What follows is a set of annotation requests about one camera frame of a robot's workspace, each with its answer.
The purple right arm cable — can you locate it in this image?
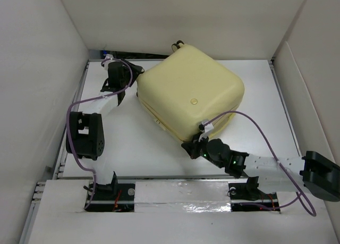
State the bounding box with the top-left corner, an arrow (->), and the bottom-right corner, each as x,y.
207,111 -> 317,217

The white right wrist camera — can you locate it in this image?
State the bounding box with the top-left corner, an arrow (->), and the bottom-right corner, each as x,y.
199,119 -> 214,141

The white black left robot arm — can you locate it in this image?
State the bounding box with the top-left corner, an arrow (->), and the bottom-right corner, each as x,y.
66,57 -> 144,202

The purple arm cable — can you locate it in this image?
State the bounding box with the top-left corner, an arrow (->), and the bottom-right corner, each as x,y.
207,111 -> 317,217
65,58 -> 133,210

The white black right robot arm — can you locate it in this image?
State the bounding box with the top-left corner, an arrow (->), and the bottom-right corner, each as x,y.
181,138 -> 339,202

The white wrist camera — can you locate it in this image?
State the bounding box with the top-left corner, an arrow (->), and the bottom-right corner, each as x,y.
199,119 -> 214,141
100,54 -> 116,70

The yellow hard-shell suitcase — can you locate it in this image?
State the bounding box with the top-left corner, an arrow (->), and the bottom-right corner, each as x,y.
137,40 -> 245,142

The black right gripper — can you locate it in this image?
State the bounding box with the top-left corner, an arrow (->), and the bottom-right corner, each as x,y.
181,132 -> 224,169

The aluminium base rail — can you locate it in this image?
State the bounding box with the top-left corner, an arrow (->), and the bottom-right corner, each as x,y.
31,174 -> 319,213

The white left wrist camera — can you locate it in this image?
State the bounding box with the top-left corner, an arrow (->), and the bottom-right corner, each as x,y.
100,54 -> 116,70

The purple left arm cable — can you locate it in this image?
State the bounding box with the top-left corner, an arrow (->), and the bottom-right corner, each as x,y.
65,58 -> 133,210

